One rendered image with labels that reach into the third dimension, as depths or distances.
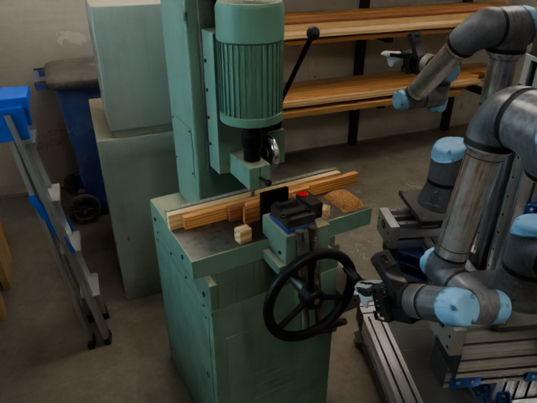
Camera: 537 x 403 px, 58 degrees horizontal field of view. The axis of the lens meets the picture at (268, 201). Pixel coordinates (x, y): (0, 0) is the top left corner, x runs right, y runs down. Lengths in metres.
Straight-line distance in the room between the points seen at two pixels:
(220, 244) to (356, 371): 1.09
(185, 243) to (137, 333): 1.14
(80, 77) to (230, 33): 1.83
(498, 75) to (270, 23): 0.78
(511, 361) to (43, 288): 2.25
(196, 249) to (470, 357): 0.78
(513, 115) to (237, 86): 0.65
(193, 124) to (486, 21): 0.90
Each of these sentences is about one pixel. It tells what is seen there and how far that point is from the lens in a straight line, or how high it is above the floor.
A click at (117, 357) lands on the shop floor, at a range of 2.36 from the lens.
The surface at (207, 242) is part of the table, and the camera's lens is 1.36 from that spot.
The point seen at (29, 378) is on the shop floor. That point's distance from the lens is 2.41.
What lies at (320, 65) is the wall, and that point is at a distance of 4.05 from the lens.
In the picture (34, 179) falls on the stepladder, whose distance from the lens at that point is 1.97.
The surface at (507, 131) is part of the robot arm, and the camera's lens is 0.98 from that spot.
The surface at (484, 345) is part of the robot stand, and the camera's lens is 1.43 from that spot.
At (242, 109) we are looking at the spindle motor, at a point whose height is 1.25.
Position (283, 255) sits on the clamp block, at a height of 0.90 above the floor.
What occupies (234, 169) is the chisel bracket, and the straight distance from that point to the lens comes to 1.47.
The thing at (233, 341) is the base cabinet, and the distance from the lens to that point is 1.53.
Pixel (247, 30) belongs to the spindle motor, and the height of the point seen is 1.45.
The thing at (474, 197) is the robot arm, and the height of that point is 1.17.
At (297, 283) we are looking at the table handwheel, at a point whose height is 0.82.
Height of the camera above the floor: 1.66
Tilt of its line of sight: 29 degrees down
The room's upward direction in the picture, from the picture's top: straight up
